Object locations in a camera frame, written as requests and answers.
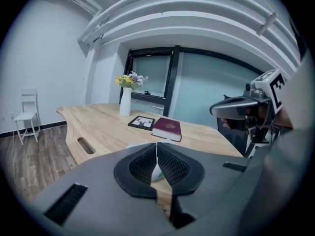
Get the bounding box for yellow and purple flower bouquet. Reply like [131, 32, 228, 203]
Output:
[113, 71, 149, 91]

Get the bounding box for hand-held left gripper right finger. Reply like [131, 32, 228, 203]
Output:
[157, 142, 269, 231]

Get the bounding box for black window frame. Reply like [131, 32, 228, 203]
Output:
[124, 45, 266, 118]

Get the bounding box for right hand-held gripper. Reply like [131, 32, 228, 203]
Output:
[210, 69, 288, 145]

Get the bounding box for black deer picture frame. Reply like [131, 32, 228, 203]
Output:
[127, 116, 156, 132]

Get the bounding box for maroon hardcover book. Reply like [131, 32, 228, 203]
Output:
[151, 117, 182, 143]

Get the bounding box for white ceramic vase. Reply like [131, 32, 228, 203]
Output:
[119, 87, 132, 117]

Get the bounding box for white wooden chair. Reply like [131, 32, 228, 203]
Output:
[13, 87, 41, 146]

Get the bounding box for white ceiling pipes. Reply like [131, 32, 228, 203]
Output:
[41, 0, 306, 81]

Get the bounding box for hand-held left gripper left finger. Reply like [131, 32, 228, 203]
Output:
[31, 142, 173, 236]

